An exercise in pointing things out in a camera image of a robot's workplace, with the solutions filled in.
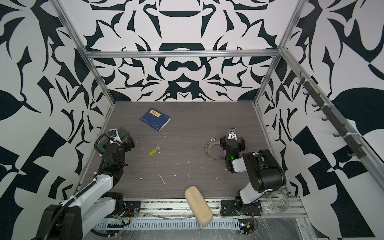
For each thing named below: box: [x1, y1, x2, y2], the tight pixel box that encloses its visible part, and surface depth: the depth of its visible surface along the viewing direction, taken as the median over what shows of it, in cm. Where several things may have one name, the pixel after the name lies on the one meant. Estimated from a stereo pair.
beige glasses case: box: [184, 185, 213, 229], surface depth 74 cm
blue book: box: [139, 107, 171, 132], surface depth 110 cm
